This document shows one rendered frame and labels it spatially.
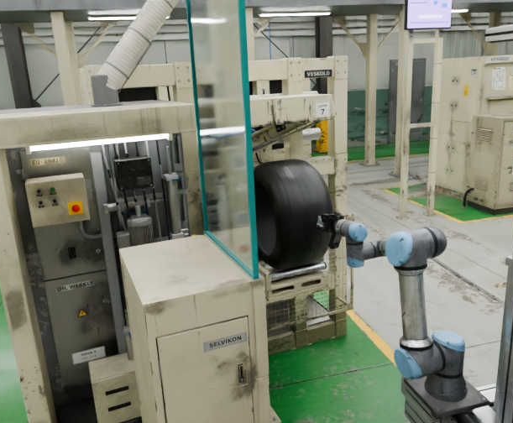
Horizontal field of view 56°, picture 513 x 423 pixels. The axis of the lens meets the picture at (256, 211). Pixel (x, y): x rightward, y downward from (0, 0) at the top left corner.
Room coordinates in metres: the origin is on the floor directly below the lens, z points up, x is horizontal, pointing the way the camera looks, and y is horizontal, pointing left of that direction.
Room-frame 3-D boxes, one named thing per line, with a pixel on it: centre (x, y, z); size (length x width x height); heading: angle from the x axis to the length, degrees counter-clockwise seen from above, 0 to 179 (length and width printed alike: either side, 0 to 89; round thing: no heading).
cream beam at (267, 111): (2.80, -0.14, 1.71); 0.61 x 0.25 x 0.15; 112
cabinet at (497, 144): (6.28, -3.44, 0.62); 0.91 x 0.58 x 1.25; 104
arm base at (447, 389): (1.57, -0.69, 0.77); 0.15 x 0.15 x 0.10
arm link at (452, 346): (1.57, -0.68, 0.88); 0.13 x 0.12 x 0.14; 110
